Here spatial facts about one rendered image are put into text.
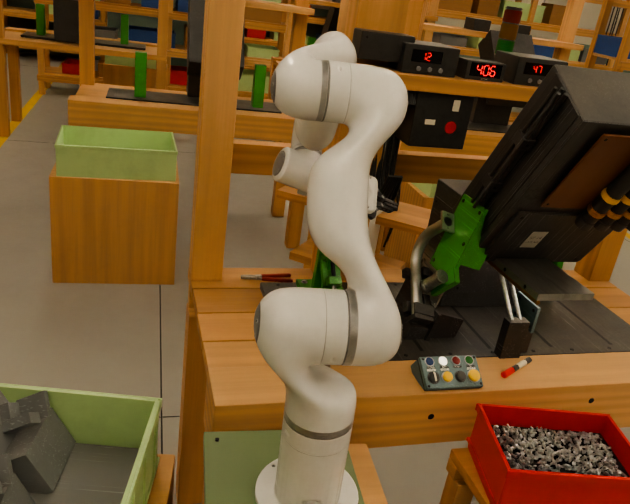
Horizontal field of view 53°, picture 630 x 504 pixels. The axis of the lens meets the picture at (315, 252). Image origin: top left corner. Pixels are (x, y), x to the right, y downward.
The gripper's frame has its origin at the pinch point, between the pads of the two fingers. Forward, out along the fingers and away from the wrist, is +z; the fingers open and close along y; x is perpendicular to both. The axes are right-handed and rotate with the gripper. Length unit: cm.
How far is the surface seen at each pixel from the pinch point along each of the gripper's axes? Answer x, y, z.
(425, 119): -4.8, 27.1, 7.3
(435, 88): -11.6, 32.0, 4.8
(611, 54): 164, 359, 363
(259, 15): 465, 501, 118
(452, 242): -2.9, -5.2, 19.1
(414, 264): 9.8, -8.2, 17.0
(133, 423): 10, -62, -50
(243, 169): 35.1, 16.6, -27.0
